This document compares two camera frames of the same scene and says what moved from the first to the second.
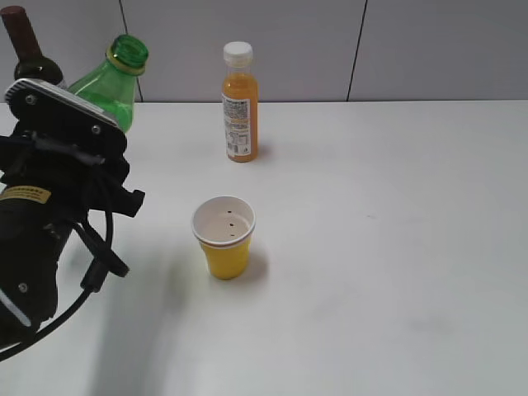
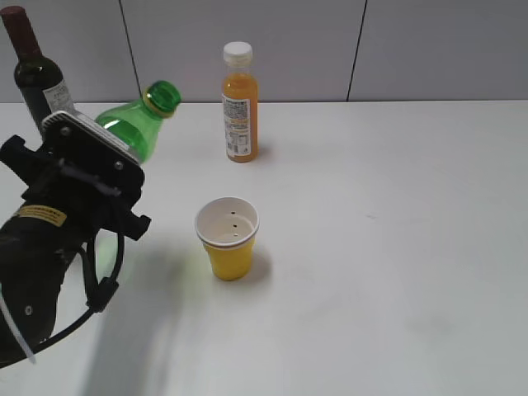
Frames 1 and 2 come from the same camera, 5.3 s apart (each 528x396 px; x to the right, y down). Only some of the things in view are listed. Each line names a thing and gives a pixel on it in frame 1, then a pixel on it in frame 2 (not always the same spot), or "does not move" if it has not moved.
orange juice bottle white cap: x=240 y=103 does not move
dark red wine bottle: x=32 y=65 does not move
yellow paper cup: x=223 y=225 does not move
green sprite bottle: x=110 y=88 to x=136 y=124
